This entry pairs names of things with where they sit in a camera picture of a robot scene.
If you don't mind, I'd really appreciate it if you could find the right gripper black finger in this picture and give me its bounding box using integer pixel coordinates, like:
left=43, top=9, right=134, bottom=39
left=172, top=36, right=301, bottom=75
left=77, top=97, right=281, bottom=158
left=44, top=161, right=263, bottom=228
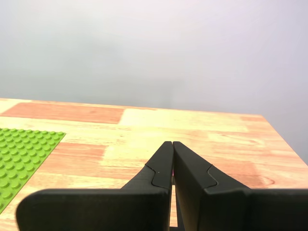
left=172, top=141, right=308, bottom=231
left=15, top=141, right=174, bottom=231

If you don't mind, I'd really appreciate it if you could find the green studded baseplate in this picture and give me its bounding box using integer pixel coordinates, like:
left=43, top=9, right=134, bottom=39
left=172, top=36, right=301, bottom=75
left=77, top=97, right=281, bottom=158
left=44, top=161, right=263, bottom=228
left=0, top=128, right=66, bottom=212

